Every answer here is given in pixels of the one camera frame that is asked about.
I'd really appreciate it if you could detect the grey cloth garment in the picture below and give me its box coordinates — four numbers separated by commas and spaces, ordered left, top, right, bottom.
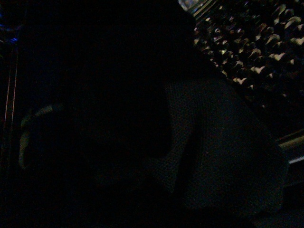
144, 77, 288, 217

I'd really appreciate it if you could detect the steel perforated washer drum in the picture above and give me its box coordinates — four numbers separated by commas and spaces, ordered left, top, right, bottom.
178, 0, 304, 167

